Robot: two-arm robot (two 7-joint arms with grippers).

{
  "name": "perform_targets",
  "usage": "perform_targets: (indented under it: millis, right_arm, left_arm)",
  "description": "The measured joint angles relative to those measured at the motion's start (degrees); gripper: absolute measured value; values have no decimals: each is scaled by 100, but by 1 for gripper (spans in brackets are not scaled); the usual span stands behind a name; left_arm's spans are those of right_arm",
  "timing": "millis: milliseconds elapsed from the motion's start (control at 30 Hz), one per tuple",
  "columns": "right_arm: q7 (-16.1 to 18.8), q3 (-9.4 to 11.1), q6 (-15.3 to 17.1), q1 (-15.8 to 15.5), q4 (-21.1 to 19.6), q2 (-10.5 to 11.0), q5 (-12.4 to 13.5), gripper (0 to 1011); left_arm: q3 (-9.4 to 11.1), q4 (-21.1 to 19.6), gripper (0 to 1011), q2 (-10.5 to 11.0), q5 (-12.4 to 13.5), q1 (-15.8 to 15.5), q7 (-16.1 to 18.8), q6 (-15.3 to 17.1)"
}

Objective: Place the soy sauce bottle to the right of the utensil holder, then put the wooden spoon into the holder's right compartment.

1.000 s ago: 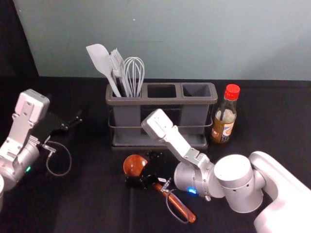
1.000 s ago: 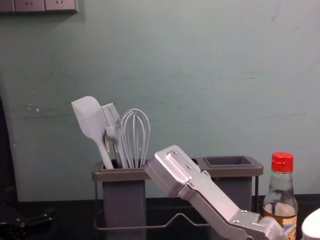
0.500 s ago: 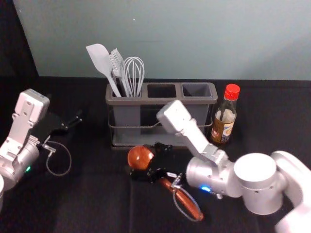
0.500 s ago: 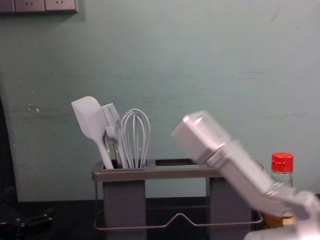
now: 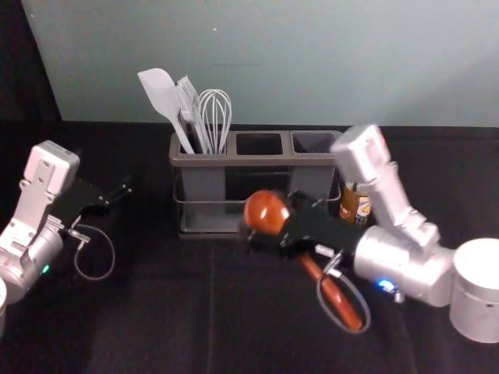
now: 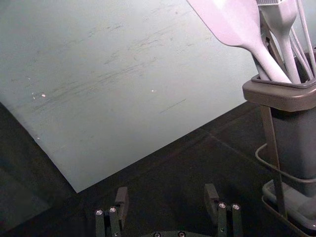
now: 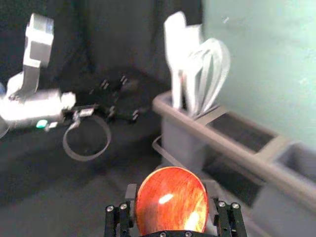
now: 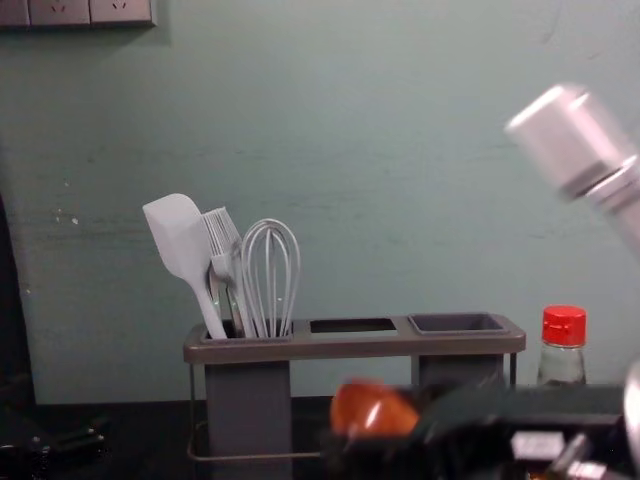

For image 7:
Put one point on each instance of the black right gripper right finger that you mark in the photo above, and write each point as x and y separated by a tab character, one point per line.
227	219

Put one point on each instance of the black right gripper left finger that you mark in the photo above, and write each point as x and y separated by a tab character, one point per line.
118	219

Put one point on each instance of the pale grey silicone spatula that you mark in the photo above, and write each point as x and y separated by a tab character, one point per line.
175	37

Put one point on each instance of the pale grey whisk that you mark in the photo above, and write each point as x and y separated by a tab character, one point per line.
222	61

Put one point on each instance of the black table cloth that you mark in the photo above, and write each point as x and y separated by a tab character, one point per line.
49	185

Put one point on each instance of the pale grey silicone brush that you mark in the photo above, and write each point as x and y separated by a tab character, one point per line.
193	37

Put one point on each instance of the black backdrop curtain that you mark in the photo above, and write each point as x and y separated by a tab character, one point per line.
111	37

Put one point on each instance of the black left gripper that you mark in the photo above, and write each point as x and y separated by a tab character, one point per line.
96	103

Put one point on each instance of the brown wooden spoon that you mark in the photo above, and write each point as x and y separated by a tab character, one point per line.
170	202

